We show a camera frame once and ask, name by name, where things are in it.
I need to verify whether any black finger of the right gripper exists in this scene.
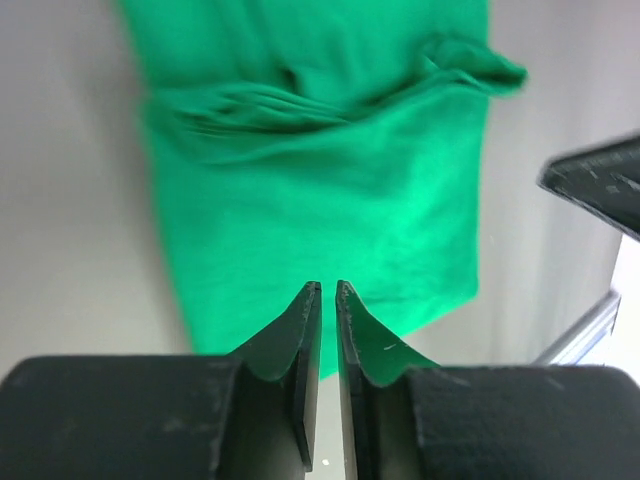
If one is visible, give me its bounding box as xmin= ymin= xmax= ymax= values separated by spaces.
xmin=537 ymin=132 xmax=640 ymax=235

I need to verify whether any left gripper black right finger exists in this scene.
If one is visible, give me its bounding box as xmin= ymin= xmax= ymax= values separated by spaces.
xmin=336 ymin=281 xmax=639 ymax=479

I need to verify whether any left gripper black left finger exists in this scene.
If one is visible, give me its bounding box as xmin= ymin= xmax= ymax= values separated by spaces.
xmin=1 ymin=282 xmax=322 ymax=479

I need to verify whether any green t shirt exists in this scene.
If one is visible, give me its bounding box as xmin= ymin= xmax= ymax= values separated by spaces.
xmin=119 ymin=1 xmax=527 ymax=376

